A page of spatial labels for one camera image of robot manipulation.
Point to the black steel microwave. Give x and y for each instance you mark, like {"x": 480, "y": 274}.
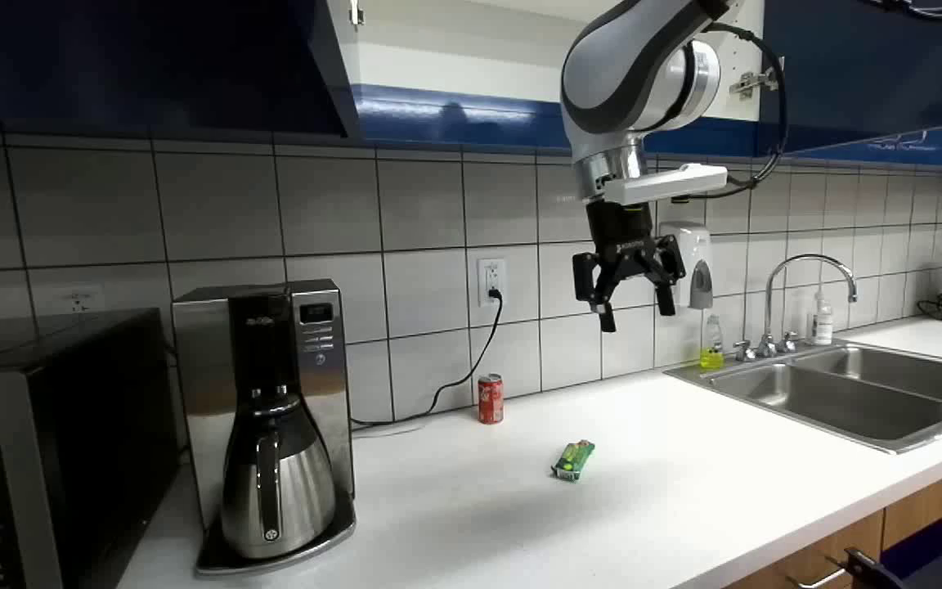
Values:
{"x": 56, "y": 436}

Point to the steel coffee carafe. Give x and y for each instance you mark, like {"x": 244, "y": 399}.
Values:
{"x": 276, "y": 493}

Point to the yellow dish soap bottle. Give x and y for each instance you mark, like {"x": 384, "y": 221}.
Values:
{"x": 709, "y": 353}

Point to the blue bin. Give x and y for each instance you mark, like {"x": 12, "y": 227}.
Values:
{"x": 940, "y": 558}

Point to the wooden base cabinet drawers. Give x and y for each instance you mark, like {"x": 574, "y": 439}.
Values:
{"x": 930, "y": 502}

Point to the white wall outlet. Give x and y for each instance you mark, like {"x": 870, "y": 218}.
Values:
{"x": 486, "y": 270}
{"x": 81, "y": 303}

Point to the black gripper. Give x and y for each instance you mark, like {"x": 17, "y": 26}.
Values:
{"x": 619, "y": 231}

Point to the metal cabinet hinge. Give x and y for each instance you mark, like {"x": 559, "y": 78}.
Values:
{"x": 355, "y": 12}
{"x": 755, "y": 78}

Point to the green snack bar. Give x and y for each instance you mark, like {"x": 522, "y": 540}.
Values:
{"x": 574, "y": 460}

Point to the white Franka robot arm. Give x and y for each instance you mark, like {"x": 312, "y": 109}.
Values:
{"x": 613, "y": 66}

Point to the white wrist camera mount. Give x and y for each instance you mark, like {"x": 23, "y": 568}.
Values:
{"x": 672, "y": 182}

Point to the white open wall cabinet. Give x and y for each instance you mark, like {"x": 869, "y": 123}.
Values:
{"x": 459, "y": 66}

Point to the stainless steel double sink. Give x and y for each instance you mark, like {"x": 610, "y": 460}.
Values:
{"x": 841, "y": 398}

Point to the chrome sink faucet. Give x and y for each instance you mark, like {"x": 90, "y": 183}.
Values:
{"x": 776, "y": 296}

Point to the red soda can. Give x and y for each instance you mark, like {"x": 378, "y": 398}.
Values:
{"x": 488, "y": 399}

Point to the small white bottle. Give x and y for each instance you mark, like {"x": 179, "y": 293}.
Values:
{"x": 823, "y": 325}

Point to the white wall soap dispenser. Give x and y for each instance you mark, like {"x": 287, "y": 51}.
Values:
{"x": 700, "y": 255}

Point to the blue cabinet door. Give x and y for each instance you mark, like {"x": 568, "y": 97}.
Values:
{"x": 133, "y": 66}
{"x": 885, "y": 76}

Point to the stainless steel coffee maker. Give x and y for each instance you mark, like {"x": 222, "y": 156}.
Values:
{"x": 318, "y": 337}

